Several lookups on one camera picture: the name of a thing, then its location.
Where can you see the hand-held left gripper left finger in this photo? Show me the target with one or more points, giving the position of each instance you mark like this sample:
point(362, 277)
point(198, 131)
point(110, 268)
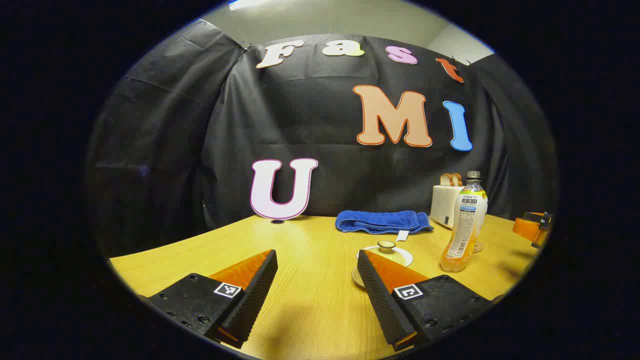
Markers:
point(252, 295)

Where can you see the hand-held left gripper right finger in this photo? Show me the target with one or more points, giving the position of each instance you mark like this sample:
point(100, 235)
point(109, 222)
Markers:
point(380, 300)

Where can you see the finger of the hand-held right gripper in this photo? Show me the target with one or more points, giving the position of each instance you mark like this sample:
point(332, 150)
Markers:
point(526, 227)
point(541, 239)

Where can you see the beige teacup lid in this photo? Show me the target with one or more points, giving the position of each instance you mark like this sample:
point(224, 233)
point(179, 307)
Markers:
point(395, 252)

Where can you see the labelled plastic water bottle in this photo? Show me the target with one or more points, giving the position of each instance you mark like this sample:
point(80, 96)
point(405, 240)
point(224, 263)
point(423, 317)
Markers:
point(465, 225)

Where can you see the beige saucer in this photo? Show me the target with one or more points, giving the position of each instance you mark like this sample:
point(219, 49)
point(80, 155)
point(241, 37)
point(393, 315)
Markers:
point(357, 277)

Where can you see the blue towel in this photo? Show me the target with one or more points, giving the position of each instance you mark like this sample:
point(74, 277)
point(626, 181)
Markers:
point(380, 221)

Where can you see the toast bread slice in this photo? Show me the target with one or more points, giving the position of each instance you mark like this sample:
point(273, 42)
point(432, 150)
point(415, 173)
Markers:
point(446, 180)
point(457, 179)

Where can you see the white toaster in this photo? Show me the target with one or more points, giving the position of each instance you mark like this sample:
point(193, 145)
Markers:
point(442, 205)

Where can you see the black backdrop cloth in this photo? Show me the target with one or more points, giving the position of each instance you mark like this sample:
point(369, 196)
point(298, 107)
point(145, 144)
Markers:
point(310, 125)

